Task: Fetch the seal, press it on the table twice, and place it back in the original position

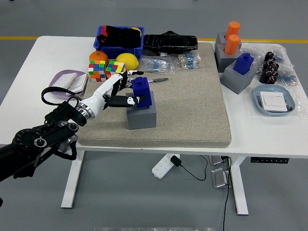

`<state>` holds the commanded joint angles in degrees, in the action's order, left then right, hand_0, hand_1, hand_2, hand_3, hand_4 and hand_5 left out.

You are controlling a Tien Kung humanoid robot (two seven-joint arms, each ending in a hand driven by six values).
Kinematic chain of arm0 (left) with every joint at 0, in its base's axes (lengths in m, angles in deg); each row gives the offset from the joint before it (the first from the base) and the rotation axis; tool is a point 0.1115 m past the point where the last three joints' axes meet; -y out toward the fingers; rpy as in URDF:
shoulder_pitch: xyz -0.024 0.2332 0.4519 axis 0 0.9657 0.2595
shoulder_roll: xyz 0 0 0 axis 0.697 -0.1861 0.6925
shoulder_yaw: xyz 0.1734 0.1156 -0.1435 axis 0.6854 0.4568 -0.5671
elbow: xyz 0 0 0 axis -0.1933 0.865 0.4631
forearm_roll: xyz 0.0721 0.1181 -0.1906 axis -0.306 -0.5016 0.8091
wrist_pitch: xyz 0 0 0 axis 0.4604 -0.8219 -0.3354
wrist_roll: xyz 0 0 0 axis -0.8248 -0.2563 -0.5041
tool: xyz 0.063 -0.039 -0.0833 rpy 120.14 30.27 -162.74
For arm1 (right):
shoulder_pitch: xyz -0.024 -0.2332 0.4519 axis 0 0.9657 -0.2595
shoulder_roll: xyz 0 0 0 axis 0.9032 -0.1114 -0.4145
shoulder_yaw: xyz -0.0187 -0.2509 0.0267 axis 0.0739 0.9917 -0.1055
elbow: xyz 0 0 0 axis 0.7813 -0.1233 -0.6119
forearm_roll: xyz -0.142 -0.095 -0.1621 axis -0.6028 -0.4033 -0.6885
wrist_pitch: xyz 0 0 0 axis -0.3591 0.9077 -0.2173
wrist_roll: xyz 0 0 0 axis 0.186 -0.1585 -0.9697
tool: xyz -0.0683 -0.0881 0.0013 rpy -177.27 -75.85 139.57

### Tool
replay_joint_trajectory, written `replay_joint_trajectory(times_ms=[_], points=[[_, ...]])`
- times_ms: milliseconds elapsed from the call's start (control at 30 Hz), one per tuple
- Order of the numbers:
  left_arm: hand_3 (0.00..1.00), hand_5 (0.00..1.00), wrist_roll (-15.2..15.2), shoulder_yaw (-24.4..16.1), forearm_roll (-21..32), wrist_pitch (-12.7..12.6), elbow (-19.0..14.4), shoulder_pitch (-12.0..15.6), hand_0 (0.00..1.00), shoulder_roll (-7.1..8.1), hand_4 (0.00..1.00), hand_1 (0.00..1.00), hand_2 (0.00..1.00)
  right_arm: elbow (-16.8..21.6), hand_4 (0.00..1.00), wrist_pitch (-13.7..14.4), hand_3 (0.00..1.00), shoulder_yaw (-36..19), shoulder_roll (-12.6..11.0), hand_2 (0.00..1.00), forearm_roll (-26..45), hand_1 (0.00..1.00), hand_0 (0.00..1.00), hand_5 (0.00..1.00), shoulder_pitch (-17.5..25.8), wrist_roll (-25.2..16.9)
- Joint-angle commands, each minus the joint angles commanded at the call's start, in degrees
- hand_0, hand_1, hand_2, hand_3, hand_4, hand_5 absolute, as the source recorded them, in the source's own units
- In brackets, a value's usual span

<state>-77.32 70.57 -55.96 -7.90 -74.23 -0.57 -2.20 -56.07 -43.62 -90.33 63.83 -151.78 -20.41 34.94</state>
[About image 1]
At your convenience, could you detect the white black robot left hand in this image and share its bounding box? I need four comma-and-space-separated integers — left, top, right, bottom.
80, 69, 147, 119

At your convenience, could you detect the blue square seal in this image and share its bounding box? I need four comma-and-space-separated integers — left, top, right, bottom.
131, 76, 153, 109
233, 52, 255, 76

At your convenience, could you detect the grey seal holder box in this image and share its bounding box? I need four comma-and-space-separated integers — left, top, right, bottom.
214, 44, 241, 73
220, 60, 257, 94
126, 90, 157, 130
215, 31, 243, 46

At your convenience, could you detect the orange cylinder seal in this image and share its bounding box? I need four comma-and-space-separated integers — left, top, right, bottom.
225, 21, 241, 40
224, 34, 241, 55

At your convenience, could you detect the scrambled rubik's cube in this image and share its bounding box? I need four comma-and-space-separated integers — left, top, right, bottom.
105, 60, 126, 80
88, 60, 107, 83

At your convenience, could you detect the orange fruit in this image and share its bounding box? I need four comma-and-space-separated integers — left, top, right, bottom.
89, 50, 109, 65

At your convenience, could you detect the purple tray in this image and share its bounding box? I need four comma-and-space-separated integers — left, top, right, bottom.
49, 69, 89, 99

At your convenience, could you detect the yellow lemon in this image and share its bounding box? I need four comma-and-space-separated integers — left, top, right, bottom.
115, 52, 140, 72

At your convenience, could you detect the blue plastic bin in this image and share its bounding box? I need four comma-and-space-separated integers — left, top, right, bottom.
93, 25, 145, 60

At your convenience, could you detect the black cloth bundle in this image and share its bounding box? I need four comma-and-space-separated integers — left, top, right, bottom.
96, 25, 142, 49

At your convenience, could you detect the bag of blue resistors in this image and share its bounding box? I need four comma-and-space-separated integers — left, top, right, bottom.
139, 54, 174, 76

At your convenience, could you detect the white table leg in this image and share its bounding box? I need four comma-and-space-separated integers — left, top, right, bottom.
60, 150, 85, 209
230, 156, 249, 216

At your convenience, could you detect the grey-brown table mat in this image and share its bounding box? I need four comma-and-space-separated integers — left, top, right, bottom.
75, 42, 232, 148

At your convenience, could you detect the black plastic tray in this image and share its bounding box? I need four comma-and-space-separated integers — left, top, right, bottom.
143, 30, 199, 55

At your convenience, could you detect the white power strip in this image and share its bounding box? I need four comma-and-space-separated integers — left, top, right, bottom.
151, 153, 180, 180

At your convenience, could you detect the bag of tan resistors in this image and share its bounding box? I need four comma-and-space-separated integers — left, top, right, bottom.
169, 52, 205, 70

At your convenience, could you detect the metal floor plate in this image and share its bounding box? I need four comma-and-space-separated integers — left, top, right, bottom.
208, 155, 229, 166
211, 167, 232, 188

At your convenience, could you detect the light blue tray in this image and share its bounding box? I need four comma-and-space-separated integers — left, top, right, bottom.
254, 84, 296, 117

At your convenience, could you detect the black table control panel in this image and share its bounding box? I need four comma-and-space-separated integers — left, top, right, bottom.
250, 156, 289, 164

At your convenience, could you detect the clear bag of components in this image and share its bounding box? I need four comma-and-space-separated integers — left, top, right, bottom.
241, 42, 308, 118

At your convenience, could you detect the white switch panel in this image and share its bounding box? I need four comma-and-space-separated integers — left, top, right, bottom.
54, 73, 78, 89
69, 73, 89, 93
259, 91, 289, 113

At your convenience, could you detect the black adapter cable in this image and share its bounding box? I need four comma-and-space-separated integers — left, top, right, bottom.
179, 155, 209, 181

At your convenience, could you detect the black power cable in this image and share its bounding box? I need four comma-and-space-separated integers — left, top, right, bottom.
220, 156, 233, 231

